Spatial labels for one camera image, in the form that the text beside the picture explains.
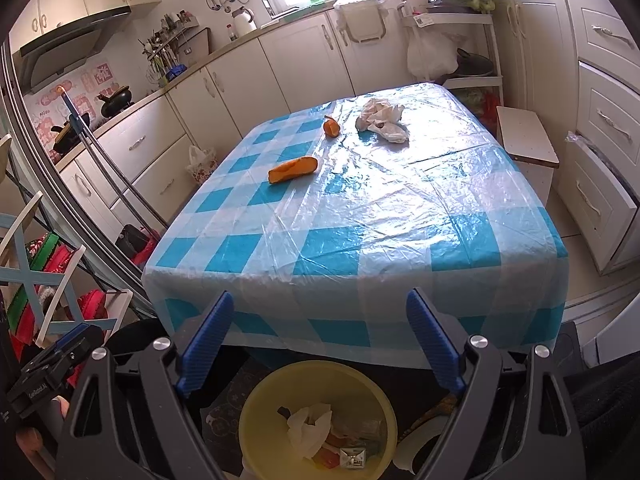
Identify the white electric kettle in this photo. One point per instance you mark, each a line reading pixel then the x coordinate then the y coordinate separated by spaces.
pixel 243 21

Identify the grey sliding door frame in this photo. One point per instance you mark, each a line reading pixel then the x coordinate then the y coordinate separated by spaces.
pixel 20 105

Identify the black range hood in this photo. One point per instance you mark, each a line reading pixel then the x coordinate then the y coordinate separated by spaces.
pixel 65 50

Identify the clear plastic bottle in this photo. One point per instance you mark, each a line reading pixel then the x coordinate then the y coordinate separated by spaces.
pixel 360 427

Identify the white speckled stool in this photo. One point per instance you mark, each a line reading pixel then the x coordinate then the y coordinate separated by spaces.
pixel 525 135

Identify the blue checked plastic tablecloth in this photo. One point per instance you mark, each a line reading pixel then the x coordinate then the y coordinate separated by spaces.
pixel 375 210

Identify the person's left hand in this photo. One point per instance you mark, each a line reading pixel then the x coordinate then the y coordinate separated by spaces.
pixel 35 450

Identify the white tissue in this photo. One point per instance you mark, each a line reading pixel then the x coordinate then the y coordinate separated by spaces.
pixel 310 430

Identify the red cloth bag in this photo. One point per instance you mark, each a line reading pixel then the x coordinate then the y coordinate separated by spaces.
pixel 92 305

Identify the red plastic bag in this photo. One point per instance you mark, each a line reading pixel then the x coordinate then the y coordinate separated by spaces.
pixel 490 105

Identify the black wok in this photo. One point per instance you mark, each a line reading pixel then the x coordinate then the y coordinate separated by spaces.
pixel 475 64

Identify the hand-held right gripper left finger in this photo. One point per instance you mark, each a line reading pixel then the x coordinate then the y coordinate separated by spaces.
pixel 207 340

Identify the white folding rack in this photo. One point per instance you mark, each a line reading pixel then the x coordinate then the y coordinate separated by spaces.
pixel 27 220

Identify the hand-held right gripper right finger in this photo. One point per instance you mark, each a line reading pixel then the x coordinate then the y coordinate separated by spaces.
pixel 432 340

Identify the curled orange peel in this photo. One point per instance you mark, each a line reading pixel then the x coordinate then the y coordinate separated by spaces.
pixel 331 129

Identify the white plastic bag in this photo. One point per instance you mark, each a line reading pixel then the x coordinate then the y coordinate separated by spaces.
pixel 382 120
pixel 430 57

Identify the white hanging door bin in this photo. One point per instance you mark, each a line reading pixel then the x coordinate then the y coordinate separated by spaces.
pixel 360 20

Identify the red green striped bag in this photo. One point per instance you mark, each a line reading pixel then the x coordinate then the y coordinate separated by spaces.
pixel 32 280

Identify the large orange sweet potato piece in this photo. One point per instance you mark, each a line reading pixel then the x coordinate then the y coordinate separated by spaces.
pixel 292 170

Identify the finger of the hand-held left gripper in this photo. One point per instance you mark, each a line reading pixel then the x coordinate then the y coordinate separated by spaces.
pixel 80 342

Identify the blue wooden frame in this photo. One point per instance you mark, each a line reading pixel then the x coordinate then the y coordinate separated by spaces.
pixel 30 280

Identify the person's right leg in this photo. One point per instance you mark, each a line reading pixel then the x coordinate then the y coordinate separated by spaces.
pixel 605 410

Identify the white plastic container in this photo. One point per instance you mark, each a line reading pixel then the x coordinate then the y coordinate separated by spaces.
pixel 415 450

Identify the white kitchen cart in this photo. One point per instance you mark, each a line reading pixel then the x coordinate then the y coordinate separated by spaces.
pixel 450 19

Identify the black cooking pot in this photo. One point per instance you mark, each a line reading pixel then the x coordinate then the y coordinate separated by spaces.
pixel 117 102

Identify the white kitchen base cabinets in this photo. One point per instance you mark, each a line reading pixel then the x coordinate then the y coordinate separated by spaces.
pixel 290 55
pixel 540 35

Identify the red and white carton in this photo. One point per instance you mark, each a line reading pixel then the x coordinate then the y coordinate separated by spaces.
pixel 327 456

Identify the yellow plastic basin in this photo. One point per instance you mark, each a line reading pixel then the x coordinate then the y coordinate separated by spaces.
pixel 260 410

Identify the floral wastebasket with white bag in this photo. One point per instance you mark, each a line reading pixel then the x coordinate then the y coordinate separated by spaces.
pixel 202 165

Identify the black pan with yellow rim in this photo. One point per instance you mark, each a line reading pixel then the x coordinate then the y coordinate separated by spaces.
pixel 70 135

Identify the wall utensil rack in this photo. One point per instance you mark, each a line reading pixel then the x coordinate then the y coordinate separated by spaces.
pixel 170 47

